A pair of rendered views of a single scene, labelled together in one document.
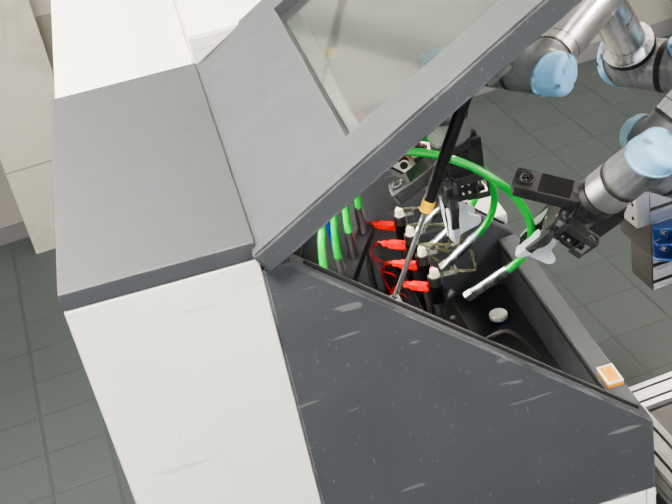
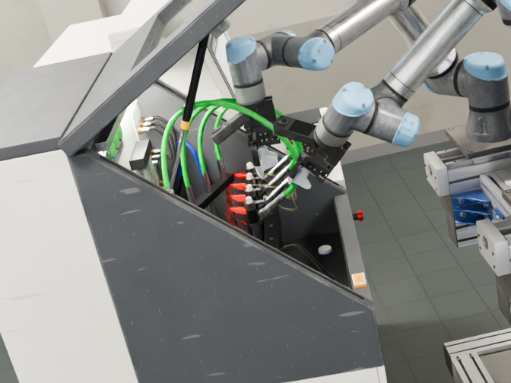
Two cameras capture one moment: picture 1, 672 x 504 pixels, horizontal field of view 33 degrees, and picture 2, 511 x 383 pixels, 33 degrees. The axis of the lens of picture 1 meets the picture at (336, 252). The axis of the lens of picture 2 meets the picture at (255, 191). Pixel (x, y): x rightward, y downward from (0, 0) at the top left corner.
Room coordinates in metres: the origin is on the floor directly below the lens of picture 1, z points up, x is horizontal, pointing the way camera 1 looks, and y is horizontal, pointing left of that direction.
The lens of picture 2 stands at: (-0.29, -0.62, 2.03)
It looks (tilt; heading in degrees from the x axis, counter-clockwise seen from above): 23 degrees down; 12
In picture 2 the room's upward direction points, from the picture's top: 13 degrees counter-clockwise
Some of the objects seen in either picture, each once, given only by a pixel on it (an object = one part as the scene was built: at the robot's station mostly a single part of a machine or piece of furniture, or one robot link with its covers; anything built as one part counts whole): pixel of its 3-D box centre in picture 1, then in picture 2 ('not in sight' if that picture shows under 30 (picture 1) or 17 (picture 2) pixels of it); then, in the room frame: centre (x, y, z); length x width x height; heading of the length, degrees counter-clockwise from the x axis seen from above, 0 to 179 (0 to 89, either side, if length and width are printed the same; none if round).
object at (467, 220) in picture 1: (465, 223); (266, 163); (1.73, -0.24, 1.22); 0.06 x 0.03 x 0.09; 97
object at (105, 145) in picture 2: not in sight; (119, 109); (1.71, 0.09, 1.43); 0.54 x 0.03 x 0.02; 7
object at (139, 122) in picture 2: not in sight; (153, 156); (1.95, 0.12, 1.20); 0.13 x 0.03 x 0.31; 7
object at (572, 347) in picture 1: (564, 344); (354, 267); (1.77, -0.41, 0.87); 0.62 x 0.04 x 0.16; 7
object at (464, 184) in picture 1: (457, 167); (259, 121); (1.75, -0.24, 1.33); 0.09 x 0.08 x 0.12; 97
